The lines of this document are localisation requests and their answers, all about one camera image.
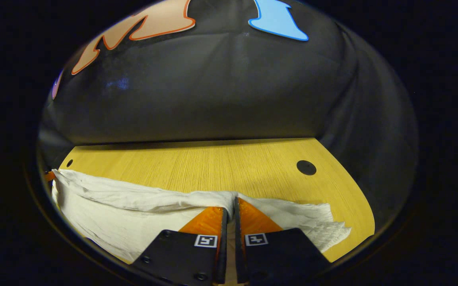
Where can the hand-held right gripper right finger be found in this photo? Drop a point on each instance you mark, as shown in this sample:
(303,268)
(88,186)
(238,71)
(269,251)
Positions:
(239,258)

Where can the white jeans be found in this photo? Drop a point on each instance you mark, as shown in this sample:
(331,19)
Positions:
(125,222)

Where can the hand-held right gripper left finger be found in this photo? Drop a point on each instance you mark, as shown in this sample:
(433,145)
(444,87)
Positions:
(222,254)

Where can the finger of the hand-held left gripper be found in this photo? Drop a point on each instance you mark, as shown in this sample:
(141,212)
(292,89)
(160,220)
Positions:
(49,176)

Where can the black backdrop cloth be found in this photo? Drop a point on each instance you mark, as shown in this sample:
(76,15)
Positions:
(221,91)

